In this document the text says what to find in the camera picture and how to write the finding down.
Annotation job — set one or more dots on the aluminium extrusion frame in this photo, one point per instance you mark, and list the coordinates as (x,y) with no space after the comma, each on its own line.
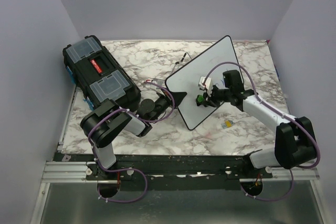
(56,171)

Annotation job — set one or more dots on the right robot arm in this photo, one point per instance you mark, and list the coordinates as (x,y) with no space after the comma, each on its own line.
(295,142)

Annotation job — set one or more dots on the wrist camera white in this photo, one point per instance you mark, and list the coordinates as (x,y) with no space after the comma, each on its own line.
(156,85)
(205,84)

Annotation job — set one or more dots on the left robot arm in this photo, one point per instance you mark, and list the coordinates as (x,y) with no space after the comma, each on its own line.
(105,123)

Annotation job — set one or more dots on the yellow grey small connector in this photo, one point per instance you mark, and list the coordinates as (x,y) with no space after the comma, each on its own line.
(227,124)

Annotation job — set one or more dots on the green black whiteboard eraser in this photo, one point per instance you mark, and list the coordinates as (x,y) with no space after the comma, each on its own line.
(200,100)

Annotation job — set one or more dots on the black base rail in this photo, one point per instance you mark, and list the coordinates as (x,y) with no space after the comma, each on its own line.
(163,172)

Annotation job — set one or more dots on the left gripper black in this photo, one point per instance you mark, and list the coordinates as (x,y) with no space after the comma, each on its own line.
(178,97)

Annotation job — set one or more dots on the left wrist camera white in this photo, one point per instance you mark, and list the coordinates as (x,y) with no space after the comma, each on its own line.
(156,85)

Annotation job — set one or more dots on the black plastic toolbox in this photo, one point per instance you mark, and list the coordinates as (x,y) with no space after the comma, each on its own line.
(97,73)

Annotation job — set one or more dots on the white whiteboard black frame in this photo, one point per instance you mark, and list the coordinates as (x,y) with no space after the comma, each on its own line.
(187,77)

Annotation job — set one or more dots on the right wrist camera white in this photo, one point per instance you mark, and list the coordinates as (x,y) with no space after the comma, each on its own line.
(205,84)

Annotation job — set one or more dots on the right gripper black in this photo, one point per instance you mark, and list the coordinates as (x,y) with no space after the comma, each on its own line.
(211,99)

